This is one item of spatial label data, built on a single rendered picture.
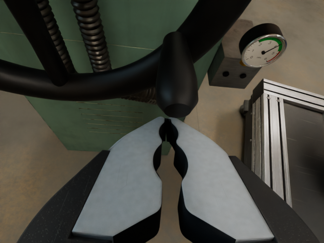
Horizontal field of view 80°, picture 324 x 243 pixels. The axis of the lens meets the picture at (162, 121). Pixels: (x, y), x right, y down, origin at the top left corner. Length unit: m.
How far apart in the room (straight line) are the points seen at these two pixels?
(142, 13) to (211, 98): 0.84
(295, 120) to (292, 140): 0.10
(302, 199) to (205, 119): 0.52
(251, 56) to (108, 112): 0.40
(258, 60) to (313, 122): 0.72
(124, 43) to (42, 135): 0.71
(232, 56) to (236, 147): 0.71
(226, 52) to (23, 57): 0.39
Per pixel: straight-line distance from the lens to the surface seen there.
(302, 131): 0.99
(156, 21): 0.36
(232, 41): 0.41
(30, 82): 0.22
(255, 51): 0.35
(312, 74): 1.68
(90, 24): 0.23
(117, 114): 0.59
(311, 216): 0.86
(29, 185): 0.95
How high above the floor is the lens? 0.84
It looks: 60 degrees down
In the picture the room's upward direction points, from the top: 15 degrees clockwise
